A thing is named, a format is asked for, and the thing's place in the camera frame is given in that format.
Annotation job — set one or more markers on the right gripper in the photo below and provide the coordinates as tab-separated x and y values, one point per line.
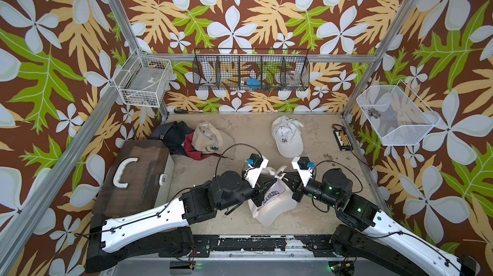
297	187

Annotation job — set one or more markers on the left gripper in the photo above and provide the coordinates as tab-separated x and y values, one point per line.
258	190

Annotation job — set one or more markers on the cream pink baseball cap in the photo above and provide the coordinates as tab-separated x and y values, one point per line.
278	199

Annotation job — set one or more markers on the white baseball cap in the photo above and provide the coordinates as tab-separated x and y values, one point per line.
288	137

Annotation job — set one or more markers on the beige baseball cap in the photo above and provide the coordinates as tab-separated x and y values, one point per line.
210	140

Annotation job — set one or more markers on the maroon baseball cap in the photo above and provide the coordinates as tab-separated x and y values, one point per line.
195	154

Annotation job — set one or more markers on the black baseball cap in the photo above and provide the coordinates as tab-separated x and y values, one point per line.
173	135

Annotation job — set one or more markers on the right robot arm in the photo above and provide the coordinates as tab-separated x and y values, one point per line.
368	232

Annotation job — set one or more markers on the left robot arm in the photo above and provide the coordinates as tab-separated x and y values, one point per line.
113	239

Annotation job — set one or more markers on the black orange device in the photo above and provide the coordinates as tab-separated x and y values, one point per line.
342	138

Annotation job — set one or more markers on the blue object in basket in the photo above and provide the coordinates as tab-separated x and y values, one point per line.
253	83

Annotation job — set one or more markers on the small dark object in basket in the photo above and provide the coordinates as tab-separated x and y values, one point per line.
374	113

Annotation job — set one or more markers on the white mesh basket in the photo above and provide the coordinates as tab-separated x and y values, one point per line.
405	118

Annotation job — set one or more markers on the brown lidded storage box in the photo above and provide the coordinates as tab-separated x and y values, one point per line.
139	179

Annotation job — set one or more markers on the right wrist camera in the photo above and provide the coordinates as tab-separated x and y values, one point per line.
305	168

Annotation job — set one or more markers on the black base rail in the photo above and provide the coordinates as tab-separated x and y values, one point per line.
204	245

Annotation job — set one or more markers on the black wire basket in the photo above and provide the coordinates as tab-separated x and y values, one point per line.
231	68

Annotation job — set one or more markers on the white wire basket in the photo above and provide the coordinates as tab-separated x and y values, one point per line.
142	80

